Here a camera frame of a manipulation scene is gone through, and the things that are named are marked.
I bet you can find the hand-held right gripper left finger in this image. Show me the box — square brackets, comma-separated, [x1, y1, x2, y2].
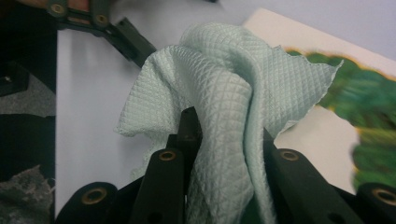
[128, 105, 204, 224]

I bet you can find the light green cloth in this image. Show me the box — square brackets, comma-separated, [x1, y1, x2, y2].
[114, 21, 346, 224]

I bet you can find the caterpillar picture board book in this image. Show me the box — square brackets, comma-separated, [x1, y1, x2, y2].
[242, 7, 396, 196]

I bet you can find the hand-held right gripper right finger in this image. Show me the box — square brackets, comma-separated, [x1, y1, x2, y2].
[262, 126, 366, 224]

